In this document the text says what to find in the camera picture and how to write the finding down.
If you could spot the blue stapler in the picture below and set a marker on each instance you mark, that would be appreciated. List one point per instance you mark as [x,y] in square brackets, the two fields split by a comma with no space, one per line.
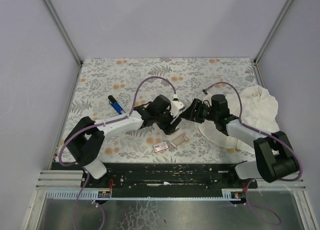
[115,105]

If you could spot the left aluminium extrusion rail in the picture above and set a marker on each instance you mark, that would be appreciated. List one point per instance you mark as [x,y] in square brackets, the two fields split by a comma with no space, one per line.
[59,179]

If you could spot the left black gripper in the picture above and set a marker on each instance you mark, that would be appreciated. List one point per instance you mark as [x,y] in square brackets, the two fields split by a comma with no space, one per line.
[169,122]

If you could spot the white crumpled cloth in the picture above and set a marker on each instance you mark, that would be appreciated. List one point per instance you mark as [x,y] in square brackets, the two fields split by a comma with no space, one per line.
[259,109]

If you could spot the floral patterned table mat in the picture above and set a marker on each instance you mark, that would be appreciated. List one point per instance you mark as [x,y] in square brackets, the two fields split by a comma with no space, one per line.
[137,81]

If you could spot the right aluminium extrusion rail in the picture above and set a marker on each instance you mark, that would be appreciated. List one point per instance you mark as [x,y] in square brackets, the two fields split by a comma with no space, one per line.
[279,185]

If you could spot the white slotted cable duct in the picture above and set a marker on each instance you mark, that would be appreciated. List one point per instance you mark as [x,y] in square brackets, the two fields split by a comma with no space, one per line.
[175,195]

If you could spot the aluminium frame post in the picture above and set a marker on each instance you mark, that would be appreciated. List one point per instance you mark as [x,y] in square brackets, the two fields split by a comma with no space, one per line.
[62,31]
[279,19]

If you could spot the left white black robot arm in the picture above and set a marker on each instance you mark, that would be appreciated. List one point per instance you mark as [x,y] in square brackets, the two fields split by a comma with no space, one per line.
[86,139]

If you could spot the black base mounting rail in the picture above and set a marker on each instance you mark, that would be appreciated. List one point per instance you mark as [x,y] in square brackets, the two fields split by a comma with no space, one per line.
[168,177]

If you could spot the right aluminium frame post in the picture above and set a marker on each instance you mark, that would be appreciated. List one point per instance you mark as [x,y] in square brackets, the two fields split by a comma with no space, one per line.
[279,19]

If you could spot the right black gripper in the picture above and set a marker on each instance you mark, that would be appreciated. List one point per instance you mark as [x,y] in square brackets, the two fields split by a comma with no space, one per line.
[194,111]

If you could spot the red white staple box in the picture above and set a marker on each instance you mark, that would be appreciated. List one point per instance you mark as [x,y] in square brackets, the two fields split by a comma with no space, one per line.
[160,146]

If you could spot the left aluminium frame post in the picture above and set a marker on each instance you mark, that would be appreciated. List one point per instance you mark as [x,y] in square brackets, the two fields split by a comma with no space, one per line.
[62,31]

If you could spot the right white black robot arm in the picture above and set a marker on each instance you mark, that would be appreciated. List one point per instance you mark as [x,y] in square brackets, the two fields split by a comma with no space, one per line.
[274,157]

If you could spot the aluminium extrusion rail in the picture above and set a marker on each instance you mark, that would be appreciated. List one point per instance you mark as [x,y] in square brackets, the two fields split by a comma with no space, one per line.
[279,185]
[59,179]

